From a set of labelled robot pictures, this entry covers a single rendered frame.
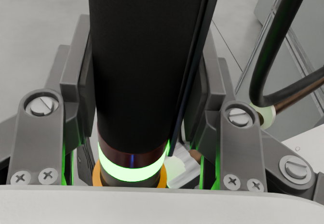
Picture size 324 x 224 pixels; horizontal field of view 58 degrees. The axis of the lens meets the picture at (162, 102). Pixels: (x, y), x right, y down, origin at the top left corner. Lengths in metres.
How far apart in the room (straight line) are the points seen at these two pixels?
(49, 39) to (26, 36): 0.21
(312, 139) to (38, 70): 2.25
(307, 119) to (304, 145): 0.65
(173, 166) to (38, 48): 2.65
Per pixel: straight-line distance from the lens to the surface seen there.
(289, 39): 1.49
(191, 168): 0.21
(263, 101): 0.23
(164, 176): 0.18
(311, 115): 1.29
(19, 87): 2.50
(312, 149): 0.65
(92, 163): 0.65
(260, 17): 3.49
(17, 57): 2.77
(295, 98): 0.30
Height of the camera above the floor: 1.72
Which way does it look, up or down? 48 degrees down
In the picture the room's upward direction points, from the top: 10 degrees clockwise
